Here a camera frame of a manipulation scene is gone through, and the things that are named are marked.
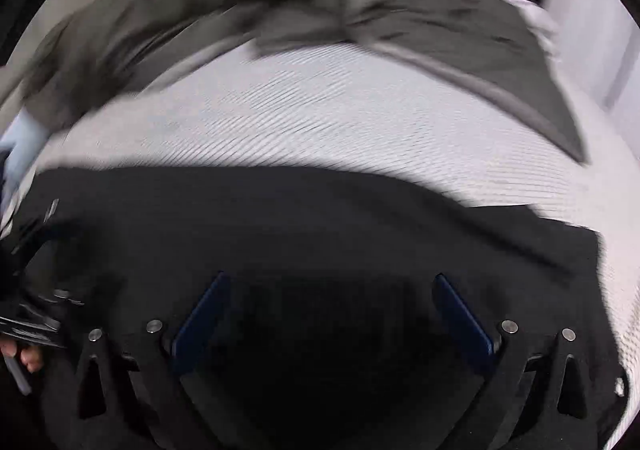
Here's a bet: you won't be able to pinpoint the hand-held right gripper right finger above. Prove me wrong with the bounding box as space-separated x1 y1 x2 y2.
432 272 627 450

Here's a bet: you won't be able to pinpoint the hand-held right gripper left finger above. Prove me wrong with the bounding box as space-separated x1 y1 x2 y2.
44 271 236 450

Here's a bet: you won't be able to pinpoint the black pants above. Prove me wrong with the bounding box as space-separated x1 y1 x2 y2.
0 165 630 450

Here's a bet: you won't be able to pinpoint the person's left hand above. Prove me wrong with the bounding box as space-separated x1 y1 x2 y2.
0 337 47 375

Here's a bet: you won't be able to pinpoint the light blue cloth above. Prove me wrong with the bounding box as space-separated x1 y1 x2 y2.
0 112 52 231

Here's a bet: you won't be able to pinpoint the white textured mattress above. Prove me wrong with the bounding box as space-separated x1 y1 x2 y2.
0 0 640 447

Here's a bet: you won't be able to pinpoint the grey blanket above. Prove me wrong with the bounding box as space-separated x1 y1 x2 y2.
20 0 590 165

